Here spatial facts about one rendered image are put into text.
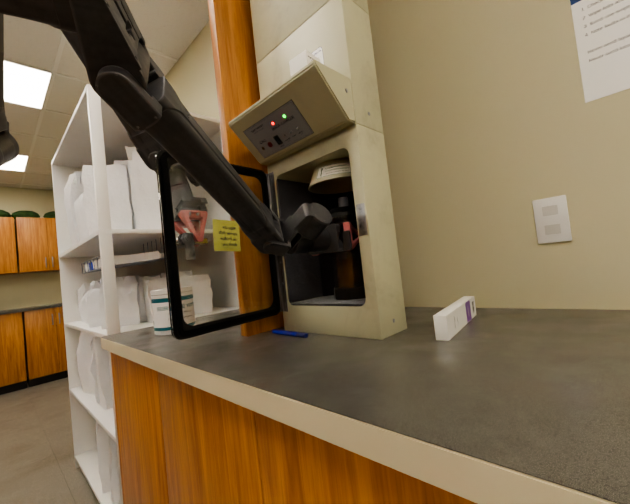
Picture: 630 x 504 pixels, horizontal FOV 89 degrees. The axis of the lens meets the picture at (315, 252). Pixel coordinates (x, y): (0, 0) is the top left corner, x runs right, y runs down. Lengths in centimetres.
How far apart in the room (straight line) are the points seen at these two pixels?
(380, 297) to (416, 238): 45
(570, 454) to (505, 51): 98
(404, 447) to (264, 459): 32
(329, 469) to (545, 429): 27
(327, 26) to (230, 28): 37
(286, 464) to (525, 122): 96
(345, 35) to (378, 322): 63
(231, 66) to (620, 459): 109
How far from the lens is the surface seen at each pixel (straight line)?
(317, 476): 54
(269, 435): 60
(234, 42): 115
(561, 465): 35
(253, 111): 85
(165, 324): 117
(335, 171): 81
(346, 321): 76
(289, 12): 103
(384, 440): 39
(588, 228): 101
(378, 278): 71
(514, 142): 106
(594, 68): 107
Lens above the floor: 111
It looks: 2 degrees up
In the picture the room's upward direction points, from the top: 6 degrees counter-clockwise
